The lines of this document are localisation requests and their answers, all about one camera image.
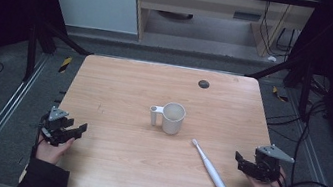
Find white electric toothbrush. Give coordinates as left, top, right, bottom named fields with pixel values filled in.
left=184, top=138, right=243, bottom=187

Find black metal stand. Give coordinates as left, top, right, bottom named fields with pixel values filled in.
left=240, top=47, right=319, bottom=122
left=20, top=12, right=99, bottom=93

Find person's left hand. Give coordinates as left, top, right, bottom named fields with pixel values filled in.
left=33, top=132, right=76, bottom=168

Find black floor cables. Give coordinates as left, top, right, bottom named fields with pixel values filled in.
left=257, top=68, right=333, bottom=187

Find yellow black hazard tape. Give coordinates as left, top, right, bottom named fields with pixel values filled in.
left=270, top=85, right=292, bottom=104
left=57, top=55, right=74, bottom=75

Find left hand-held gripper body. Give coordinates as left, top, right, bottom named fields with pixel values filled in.
left=36, top=103, right=81, bottom=150

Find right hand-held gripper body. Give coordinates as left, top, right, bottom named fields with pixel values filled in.
left=250, top=140, right=298, bottom=187

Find white cup with handle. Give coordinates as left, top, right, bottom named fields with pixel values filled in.
left=145, top=98, right=188, bottom=137

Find dark round table grommet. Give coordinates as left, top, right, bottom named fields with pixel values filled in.
left=197, top=78, right=211, bottom=91

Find wooden desk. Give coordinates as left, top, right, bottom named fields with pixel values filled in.
left=124, top=0, right=320, bottom=67

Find black hanging cables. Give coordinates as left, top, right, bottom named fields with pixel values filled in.
left=255, top=0, right=304, bottom=61

